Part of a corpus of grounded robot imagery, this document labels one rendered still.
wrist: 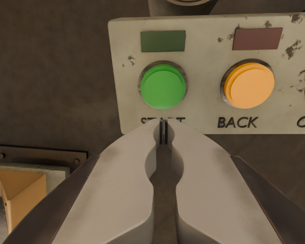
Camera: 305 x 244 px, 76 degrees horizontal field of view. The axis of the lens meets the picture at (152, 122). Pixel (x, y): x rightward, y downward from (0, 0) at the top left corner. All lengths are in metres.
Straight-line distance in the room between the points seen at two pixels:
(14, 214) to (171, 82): 0.66
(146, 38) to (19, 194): 0.65
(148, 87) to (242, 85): 0.08
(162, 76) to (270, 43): 0.09
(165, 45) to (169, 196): 0.79
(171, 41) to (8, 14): 0.89
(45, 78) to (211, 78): 0.79
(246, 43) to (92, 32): 0.72
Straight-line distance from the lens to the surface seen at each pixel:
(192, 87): 0.19
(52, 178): 0.84
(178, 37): 0.17
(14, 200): 0.73
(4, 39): 1.01
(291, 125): 0.24
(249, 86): 0.19
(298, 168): 1.02
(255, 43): 0.19
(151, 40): 0.17
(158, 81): 0.17
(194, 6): 0.29
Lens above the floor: 0.78
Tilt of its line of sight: 80 degrees down
